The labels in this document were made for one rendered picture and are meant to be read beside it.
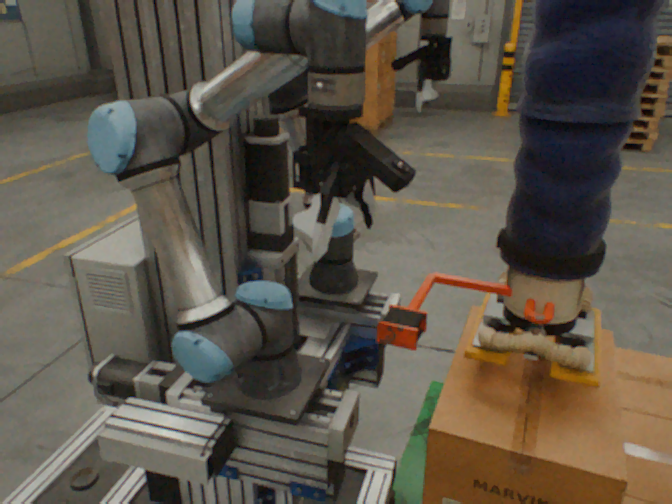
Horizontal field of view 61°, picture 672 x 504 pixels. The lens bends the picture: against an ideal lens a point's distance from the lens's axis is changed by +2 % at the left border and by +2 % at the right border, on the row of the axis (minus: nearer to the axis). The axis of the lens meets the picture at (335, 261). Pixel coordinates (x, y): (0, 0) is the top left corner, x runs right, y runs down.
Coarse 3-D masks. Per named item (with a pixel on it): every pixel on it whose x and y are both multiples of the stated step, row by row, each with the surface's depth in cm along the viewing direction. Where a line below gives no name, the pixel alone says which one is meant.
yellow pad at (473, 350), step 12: (492, 300) 151; (480, 312) 146; (480, 324) 140; (492, 324) 135; (504, 324) 140; (468, 348) 131; (480, 348) 131; (480, 360) 130; (492, 360) 129; (504, 360) 127
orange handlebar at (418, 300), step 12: (432, 276) 138; (444, 276) 138; (420, 288) 133; (468, 288) 137; (480, 288) 135; (492, 288) 134; (504, 288) 133; (420, 300) 128; (528, 300) 128; (528, 312) 123; (552, 312) 123
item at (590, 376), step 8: (584, 312) 141; (592, 312) 146; (592, 320) 142; (560, 336) 136; (560, 344) 133; (568, 344) 132; (576, 344) 128; (584, 344) 128; (592, 344) 132; (592, 352) 129; (592, 360) 126; (552, 368) 124; (560, 368) 124; (568, 368) 124; (584, 368) 124; (592, 368) 124; (552, 376) 124; (560, 376) 123; (568, 376) 123; (576, 376) 122; (584, 376) 122; (592, 376) 122; (592, 384) 121; (600, 384) 121
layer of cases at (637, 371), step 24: (624, 360) 218; (648, 360) 218; (624, 384) 204; (648, 384) 204; (624, 408) 193; (648, 408) 193; (624, 432) 182; (648, 432) 182; (648, 456) 173; (648, 480) 164
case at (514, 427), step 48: (480, 384) 140; (528, 384) 140; (576, 384) 140; (432, 432) 126; (480, 432) 124; (528, 432) 124; (576, 432) 125; (432, 480) 131; (480, 480) 126; (528, 480) 121; (576, 480) 117; (624, 480) 113
